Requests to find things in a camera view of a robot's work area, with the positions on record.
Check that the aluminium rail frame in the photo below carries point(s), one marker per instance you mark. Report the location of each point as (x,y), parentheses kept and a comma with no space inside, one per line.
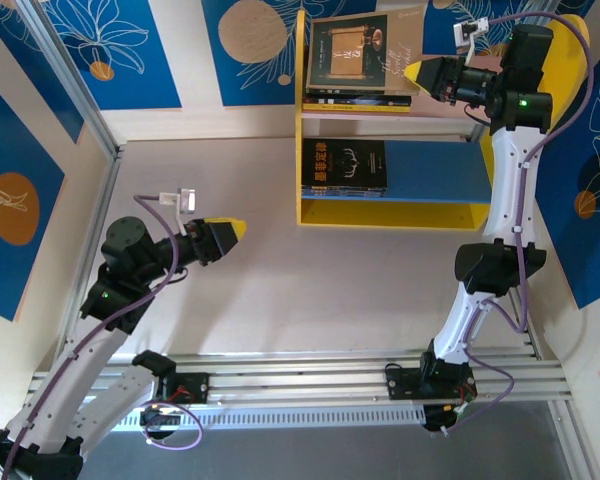
(305,380)

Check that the black base connector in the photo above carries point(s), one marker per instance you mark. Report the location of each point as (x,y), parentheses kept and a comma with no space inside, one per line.
(437,417)
(160,422)

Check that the yellow cartoon book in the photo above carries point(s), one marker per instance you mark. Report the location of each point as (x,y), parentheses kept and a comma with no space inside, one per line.
(355,108)

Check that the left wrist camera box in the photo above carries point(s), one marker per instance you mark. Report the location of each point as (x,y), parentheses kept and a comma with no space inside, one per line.
(185,200)

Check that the black wolf eyes book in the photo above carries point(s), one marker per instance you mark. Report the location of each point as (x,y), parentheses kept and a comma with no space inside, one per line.
(355,101)

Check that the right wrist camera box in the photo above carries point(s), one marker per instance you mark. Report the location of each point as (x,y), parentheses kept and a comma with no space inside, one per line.
(465,34)

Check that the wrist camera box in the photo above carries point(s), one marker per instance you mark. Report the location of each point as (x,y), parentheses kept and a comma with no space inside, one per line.
(465,34)
(185,200)

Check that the brown scroll book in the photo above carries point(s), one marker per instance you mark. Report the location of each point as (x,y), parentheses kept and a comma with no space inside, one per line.
(355,50)

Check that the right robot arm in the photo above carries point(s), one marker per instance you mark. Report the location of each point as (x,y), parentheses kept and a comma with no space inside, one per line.
(505,190)

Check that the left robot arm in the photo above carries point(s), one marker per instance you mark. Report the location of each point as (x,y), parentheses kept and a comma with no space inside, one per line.
(65,380)

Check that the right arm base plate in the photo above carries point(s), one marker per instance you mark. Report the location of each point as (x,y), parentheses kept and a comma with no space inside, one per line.
(400,382)

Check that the purple old man book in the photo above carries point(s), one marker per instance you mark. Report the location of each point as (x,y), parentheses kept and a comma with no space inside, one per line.
(345,190)

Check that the black antler book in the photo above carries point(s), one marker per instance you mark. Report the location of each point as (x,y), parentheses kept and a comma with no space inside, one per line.
(345,162)

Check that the yellow pink blue bookshelf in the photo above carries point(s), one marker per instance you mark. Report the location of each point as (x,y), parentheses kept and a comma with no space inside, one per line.
(430,170)

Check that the aluminium corner post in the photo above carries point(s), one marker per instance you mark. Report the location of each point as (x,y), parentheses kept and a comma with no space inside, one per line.
(65,65)

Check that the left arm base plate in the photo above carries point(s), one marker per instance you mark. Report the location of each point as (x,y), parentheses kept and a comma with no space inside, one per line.
(197,387)

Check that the grey metal sheet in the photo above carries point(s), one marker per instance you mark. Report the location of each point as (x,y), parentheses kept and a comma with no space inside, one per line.
(305,455)

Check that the aluminium side rail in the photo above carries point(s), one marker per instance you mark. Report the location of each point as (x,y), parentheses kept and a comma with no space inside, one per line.
(92,225)
(530,345)

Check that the dark book with red portrait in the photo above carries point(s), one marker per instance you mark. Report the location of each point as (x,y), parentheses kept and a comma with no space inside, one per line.
(345,196)

